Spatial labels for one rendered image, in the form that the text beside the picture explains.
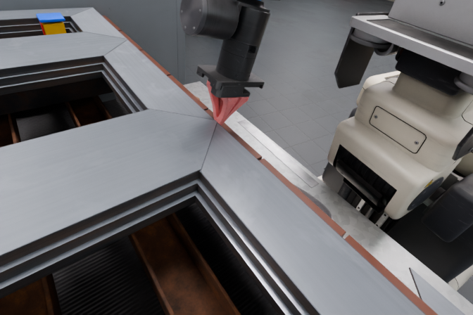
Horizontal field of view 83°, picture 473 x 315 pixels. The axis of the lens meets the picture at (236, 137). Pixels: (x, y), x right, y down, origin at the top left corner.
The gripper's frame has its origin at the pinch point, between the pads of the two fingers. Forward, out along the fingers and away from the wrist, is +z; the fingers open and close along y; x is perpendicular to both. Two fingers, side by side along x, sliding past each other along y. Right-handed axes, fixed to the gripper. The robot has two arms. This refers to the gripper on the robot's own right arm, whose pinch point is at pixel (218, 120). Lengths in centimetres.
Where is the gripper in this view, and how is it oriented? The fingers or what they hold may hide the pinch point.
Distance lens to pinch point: 48.6
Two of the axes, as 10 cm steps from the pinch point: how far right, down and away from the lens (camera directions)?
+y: 7.4, -1.4, 6.5
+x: -6.1, -5.6, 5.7
